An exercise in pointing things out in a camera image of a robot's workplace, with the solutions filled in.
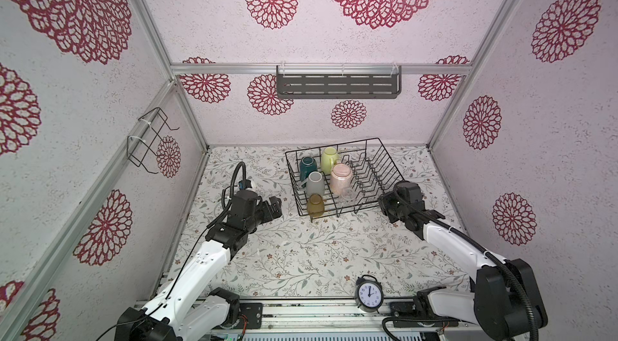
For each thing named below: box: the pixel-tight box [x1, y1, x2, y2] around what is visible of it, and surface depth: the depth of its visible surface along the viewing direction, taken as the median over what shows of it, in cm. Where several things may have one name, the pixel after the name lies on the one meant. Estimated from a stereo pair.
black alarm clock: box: [354, 274, 385, 314], surface depth 77 cm
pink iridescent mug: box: [329, 163, 354, 196], surface depth 96 cm
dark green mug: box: [299, 156, 318, 183], surface depth 99 cm
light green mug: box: [321, 146, 338, 176], surface depth 104 cm
